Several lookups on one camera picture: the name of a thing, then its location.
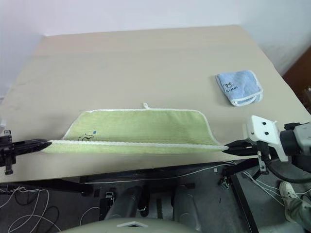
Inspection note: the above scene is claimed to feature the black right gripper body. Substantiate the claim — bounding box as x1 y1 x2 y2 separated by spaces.
252 141 271 175

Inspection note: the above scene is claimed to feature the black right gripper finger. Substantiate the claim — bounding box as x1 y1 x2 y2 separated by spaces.
222 146 259 156
224 138 254 149

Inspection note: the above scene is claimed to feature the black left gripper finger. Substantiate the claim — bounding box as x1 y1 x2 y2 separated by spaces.
12 138 52 148
14 143 53 154

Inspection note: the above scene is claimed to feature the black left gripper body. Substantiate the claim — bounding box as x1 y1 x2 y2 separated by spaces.
0 130 17 176

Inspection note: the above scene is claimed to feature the green towel with white trim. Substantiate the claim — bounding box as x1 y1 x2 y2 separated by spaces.
43 102 229 155

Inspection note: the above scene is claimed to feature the folded blue towel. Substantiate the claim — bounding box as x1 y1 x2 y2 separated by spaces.
215 69 264 108

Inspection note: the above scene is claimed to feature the metal table latch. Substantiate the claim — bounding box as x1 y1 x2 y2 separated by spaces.
219 175 232 189

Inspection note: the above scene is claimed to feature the white sneaker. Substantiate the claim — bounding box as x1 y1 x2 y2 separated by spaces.
278 181 296 207

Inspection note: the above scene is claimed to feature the black table leg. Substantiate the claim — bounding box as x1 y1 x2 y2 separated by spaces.
220 157 259 233

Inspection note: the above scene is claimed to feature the person's leg in green trousers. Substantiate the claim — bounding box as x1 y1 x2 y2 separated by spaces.
283 191 311 230

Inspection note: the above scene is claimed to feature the dark grey robot leg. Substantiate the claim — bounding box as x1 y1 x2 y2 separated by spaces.
104 185 144 220
173 184 203 231

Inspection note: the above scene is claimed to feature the grey-green robot torso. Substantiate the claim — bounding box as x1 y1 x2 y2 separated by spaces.
57 217 204 233

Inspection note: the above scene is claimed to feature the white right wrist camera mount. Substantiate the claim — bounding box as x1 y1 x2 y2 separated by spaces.
242 115 290 162

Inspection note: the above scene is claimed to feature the black table frame bar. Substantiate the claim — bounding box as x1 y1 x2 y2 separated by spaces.
0 178 93 197

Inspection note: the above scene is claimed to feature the tangled white floor cable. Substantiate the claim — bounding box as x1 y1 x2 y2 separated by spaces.
0 184 62 233

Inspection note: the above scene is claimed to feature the thin white floor cable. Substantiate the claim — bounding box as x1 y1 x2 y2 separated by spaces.
80 163 240 185

